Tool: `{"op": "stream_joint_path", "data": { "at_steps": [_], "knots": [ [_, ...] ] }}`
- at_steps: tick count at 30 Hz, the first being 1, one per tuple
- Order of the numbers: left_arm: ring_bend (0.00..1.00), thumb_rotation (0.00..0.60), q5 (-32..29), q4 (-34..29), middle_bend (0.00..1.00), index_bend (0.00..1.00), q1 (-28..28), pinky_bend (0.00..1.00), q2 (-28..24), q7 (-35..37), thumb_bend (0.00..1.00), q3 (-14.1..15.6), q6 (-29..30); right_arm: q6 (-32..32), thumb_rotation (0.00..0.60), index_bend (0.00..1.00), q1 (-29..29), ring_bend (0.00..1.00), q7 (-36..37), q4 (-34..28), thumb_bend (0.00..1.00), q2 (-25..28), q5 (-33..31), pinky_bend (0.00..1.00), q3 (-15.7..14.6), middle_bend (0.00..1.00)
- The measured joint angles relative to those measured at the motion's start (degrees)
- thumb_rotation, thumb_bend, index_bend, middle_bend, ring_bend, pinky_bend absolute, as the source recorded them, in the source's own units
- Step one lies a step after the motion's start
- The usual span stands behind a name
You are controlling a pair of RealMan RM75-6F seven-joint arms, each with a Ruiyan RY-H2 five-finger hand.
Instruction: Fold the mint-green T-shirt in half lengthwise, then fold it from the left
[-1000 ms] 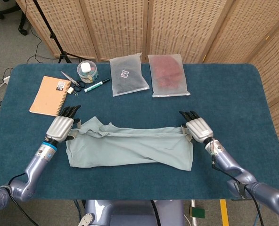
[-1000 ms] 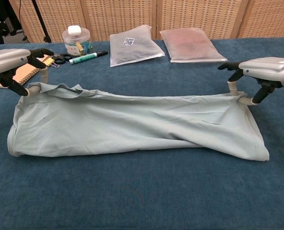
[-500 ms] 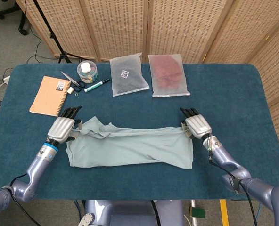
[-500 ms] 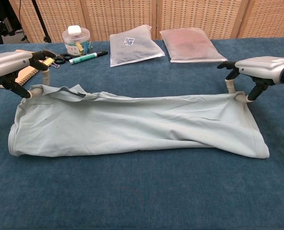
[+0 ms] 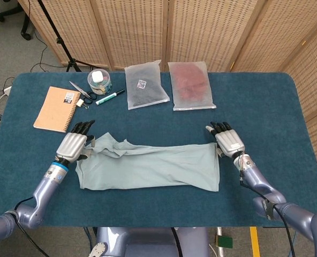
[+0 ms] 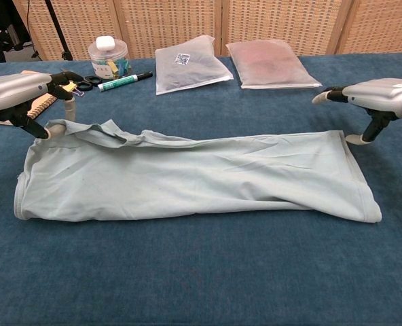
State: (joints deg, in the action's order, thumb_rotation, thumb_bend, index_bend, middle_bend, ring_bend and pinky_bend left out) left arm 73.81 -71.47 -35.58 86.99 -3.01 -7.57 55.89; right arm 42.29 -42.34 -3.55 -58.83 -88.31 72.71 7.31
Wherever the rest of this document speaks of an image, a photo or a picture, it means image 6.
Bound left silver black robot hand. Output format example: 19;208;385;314
0;70;85;140

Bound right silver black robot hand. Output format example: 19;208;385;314
312;77;402;145

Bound light green t-shirt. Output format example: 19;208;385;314
13;118;382;225

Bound kraft spiral notebook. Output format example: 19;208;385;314
19;70;58;120

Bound gold binder clip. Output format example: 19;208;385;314
62;81;86;98

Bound black tripod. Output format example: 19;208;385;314
43;0;75;61

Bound white earbuds case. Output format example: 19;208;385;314
96;36;113;52

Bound green white marker pen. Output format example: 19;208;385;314
97;70;153;92

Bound frosted bag with red garment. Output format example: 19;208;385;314
225;39;323;90

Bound clear jar of clips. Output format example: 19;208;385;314
88;38;133;82

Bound wicker folding screen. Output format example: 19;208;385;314
12;0;402;62

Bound frosted bag with dark garment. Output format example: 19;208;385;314
154;36;235;96

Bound dark teal carpeted table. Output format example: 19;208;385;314
0;51;402;326

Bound black-handled scissors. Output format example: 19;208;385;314
60;67;103;92

